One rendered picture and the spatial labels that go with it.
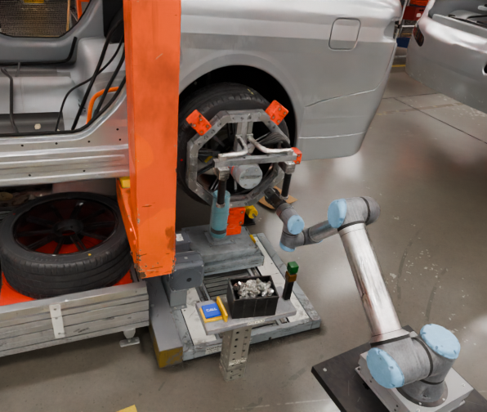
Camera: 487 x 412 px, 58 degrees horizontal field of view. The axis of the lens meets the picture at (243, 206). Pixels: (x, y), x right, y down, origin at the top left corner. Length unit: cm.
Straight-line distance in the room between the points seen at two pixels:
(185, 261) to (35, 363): 87
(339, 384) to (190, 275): 88
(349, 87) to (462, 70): 180
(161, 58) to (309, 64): 104
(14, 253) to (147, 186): 81
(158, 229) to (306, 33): 120
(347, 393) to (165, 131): 130
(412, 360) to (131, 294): 126
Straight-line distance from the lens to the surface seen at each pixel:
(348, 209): 183
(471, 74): 420
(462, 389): 214
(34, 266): 223
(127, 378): 235
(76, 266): 219
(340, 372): 210
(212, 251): 267
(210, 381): 233
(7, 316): 222
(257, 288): 195
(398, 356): 176
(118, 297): 221
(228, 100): 221
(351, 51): 253
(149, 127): 165
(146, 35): 155
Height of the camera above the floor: 190
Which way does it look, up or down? 33 degrees down
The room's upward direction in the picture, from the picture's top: 7 degrees clockwise
